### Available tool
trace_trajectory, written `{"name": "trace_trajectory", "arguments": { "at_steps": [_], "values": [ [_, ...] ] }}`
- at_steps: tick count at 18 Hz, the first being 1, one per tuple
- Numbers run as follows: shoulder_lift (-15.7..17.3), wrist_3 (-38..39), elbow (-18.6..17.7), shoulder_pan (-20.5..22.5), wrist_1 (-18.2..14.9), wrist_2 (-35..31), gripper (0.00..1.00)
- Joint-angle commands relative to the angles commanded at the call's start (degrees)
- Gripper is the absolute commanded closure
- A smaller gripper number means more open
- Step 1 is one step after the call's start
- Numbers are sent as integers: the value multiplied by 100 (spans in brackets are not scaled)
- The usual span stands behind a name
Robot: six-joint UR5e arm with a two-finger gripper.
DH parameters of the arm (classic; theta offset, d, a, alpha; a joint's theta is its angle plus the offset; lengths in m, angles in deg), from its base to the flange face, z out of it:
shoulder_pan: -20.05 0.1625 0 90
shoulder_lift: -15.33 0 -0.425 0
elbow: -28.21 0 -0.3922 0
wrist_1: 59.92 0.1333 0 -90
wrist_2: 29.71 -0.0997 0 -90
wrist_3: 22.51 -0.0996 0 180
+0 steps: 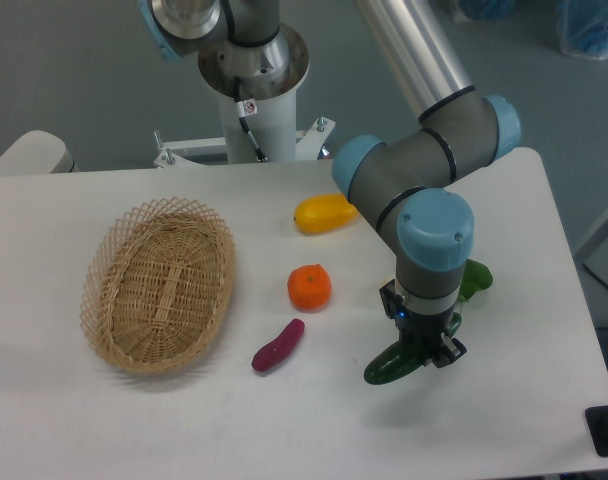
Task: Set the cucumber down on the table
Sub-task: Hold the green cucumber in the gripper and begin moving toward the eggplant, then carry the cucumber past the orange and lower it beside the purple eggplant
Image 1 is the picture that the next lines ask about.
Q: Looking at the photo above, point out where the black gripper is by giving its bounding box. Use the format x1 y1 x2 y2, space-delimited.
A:
393 297 467 368

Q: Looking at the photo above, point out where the dark green cucumber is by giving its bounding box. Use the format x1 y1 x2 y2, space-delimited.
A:
363 340 432 386

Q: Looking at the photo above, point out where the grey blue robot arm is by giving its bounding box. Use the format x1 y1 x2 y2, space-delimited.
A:
138 1 521 385

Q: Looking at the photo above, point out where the orange mandarin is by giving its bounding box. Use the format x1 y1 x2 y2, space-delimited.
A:
287 264 332 311

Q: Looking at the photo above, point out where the purple sweet potato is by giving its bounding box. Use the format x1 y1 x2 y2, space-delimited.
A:
251 318 305 373

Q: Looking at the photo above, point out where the yellow bell pepper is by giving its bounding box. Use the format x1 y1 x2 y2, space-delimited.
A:
293 193 358 235

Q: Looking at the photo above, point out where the woven wicker basket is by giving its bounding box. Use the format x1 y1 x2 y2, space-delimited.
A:
80 197 236 375

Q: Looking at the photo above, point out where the blue plastic bag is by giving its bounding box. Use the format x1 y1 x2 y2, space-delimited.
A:
556 0 608 60

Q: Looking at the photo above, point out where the white chair armrest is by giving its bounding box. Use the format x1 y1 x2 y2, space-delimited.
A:
0 130 79 177

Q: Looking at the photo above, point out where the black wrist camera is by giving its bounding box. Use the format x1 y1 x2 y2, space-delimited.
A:
379 279 403 319

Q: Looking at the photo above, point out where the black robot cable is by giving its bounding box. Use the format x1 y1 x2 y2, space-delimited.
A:
232 75 269 163

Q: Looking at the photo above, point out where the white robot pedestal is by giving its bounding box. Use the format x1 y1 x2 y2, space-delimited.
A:
154 24 336 168

